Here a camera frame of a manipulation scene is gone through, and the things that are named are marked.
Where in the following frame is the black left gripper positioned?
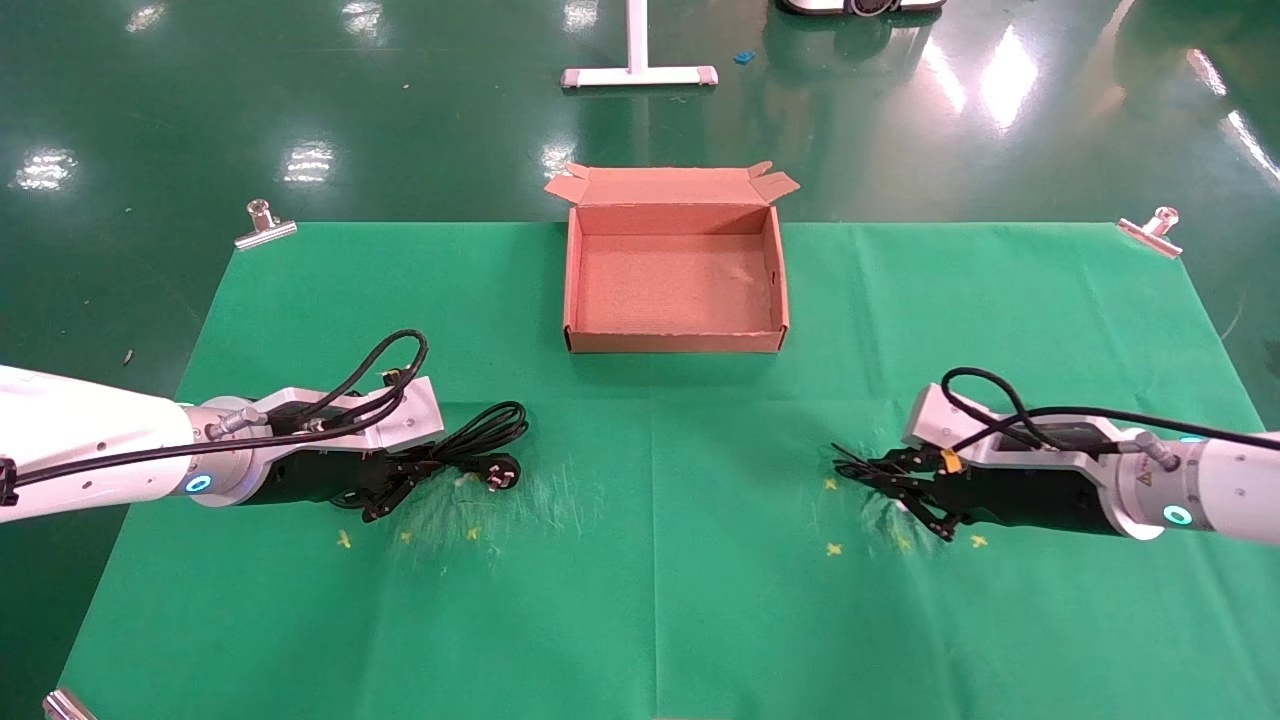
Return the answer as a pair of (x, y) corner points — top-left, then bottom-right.
(240, 447), (444, 524)

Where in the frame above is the small black cable bundle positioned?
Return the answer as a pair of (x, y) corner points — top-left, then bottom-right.
(830, 443), (903, 501)

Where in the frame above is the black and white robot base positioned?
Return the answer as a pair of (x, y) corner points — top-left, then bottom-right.
(778, 0), (947, 19)

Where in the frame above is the open brown cardboard box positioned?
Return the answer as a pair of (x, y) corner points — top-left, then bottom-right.
(544, 160), (801, 355)

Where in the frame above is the green table cloth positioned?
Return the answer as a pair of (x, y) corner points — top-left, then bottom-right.
(55, 220), (1280, 720)

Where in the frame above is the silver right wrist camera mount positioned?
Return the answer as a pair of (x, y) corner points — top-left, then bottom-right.
(902, 383), (1151, 471)

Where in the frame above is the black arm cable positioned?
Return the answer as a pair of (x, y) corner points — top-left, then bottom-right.
(940, 367), (1280, 453)
(0, 330), (431, 491)

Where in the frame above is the white T-shaped stand base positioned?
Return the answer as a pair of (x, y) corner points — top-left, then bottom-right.
(560, 0), (719, 91)

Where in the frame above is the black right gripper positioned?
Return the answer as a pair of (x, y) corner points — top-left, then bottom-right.
(858, 449), (1123, 544)

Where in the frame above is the black data cable with plug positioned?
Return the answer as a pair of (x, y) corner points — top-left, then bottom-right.
(400, 401), (529, 494)

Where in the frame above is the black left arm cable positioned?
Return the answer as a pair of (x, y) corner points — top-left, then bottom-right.
(0, 330), (431, 491)

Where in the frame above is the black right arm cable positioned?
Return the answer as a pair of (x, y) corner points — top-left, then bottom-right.
(940, 367), (1280, 453)

